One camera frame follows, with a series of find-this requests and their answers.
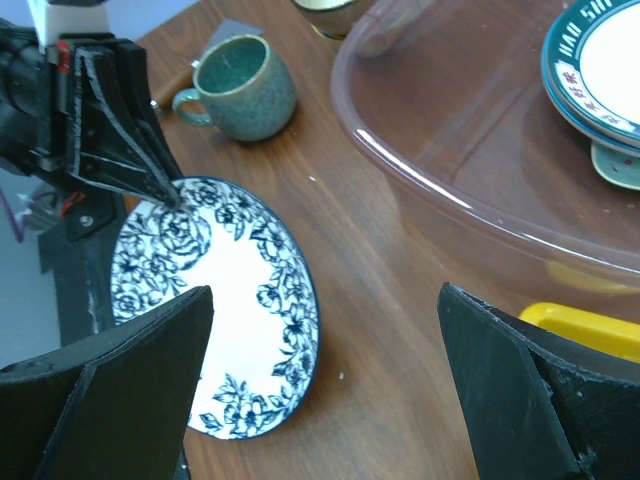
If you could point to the yellow plastic tray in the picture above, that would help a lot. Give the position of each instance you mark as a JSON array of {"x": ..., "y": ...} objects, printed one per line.
[{"x": 612, "y": 336}]

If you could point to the green rimmed lettered plate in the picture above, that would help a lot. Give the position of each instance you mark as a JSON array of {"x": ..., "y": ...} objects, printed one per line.
[{"x": 593, "y": 56}]

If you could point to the clear pink plastic bin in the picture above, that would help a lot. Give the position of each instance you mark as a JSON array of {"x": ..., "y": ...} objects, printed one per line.
[{"x": 446, "y": 99}]

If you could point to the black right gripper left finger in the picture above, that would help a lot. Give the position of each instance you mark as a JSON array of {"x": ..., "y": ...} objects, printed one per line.
[{"x": 114, "y": 405}]

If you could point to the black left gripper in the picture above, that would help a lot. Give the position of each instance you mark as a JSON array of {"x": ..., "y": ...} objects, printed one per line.
[{"x": 82, "y": 108}]

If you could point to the teal ceramic mug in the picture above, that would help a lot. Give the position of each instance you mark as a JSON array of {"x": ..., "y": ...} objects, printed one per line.
[{"x": 242, "y": 87}]

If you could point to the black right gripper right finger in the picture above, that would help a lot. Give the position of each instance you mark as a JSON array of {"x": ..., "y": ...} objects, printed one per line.
[{"x": 536, "y": 405}]

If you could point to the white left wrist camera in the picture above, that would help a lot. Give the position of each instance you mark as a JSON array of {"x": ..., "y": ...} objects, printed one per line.
[{"x": 53, "y": 19}]

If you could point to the beige ceramic bowl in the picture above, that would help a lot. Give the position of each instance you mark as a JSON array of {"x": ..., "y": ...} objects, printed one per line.
[{"x": 332, "y": 18}]

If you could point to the blue patterned bottom plate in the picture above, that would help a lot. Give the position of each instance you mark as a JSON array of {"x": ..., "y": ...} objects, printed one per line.
[{"x": 263, "y": 346}]

